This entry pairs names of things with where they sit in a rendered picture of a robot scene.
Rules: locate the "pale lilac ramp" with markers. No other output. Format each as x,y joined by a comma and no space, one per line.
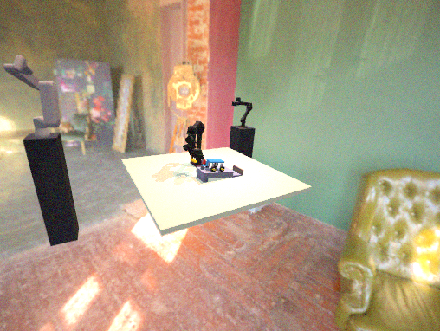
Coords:
204,173

